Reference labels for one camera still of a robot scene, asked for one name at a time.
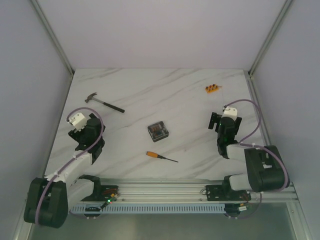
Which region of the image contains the black fuse box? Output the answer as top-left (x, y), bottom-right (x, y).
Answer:
top-left (147, 120), bottom-right (171, 144)

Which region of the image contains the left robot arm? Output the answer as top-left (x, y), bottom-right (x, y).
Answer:
top-left (23, 113), bottom-right (106, 229)

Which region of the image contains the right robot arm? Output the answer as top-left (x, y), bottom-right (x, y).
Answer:
top-left (208, 112), bottom-right (290, 201)

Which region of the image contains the orange terminal block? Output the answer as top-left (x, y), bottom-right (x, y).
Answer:
top-left (205, 84), bottom-right (221, 94)

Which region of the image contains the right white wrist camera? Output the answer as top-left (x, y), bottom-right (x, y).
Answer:
top-left (222, 106), bottom-right (238, 121)

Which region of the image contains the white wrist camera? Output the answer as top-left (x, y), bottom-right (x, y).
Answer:
top-left (67, 112), bottom-right (87, 131)
top-left (222, 106), bottom-right (238, 121)

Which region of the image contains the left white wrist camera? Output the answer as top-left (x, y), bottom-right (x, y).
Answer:
top-left (67, 112), bottom-right (87, 131)

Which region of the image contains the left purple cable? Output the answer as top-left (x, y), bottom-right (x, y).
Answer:
top-left (34, 107), bottom-right (105, 227)

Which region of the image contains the hammer with black handle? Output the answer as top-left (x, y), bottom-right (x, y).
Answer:
top-left (84, 92), bottom-right (125, 113)

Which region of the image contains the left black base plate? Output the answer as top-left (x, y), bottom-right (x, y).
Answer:
top-left (82, 185), bottom-right (119, 202)

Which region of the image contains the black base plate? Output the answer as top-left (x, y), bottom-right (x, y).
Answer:
top-left (205, 185), bottom-right (252, 202)
top-left (82, 185), bottom-right (119, 202)

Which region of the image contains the orange handled screwdriver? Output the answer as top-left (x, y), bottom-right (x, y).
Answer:
top-left (146, 151), bottom-right (178, 163)

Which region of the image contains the slotted cable duct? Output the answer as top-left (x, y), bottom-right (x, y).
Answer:
top-left (70, 203), bottom-right (226, 215)

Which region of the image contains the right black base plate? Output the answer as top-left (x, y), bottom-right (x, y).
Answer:
top-left (205, 185), bottom-right (252, 202)

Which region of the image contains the aluminium mounting rail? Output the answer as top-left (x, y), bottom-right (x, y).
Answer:
top-left (26, 177), bottom-right (298, 202)

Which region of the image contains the right aluminium frame post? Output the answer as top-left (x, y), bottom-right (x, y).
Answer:
top-left (248, 0), bottom-right (295, 78)

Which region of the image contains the aluminium frame post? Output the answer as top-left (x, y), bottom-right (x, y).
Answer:
top-left (248, 0), bottom-right (295, 78)
top-left (29, 0), bottom-right (75, 77)

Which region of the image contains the left aluminium frame post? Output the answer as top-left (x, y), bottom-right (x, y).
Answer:
top-left (29, 0), bottom-right (75, 77)

